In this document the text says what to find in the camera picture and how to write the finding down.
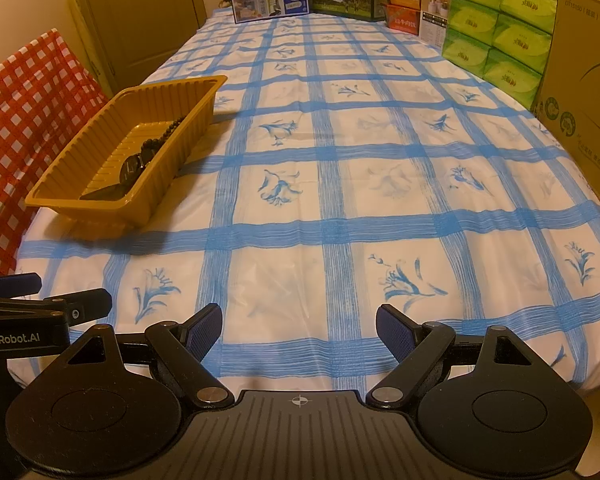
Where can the blue checked floral bedsheet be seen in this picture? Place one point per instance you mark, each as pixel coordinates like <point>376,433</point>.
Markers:
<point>330,125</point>

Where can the olive wooden door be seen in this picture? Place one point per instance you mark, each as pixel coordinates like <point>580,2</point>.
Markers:
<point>145,10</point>

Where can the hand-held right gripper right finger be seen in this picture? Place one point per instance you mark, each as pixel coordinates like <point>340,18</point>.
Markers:
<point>392,332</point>

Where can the red checked cloth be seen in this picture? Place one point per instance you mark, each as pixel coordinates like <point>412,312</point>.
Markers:
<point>20,150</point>

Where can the stack of green tissue packs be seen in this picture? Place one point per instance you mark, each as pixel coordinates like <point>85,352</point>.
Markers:
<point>495,35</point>

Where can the large brown cardboard box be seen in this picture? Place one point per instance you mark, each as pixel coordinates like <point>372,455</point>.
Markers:
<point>585,85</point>

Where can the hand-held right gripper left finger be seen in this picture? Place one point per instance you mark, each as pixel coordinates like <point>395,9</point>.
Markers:
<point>205,332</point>

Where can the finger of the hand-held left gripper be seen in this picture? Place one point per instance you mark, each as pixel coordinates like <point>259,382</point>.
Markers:
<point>90,304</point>
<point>15,284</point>

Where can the red orange noodle box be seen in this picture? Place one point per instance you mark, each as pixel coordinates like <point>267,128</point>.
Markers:
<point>404,20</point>

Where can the white product box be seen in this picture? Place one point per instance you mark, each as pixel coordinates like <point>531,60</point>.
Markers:
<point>436,15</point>

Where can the yellow plastic tray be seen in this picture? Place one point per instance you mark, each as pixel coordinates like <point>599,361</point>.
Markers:
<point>70,180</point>

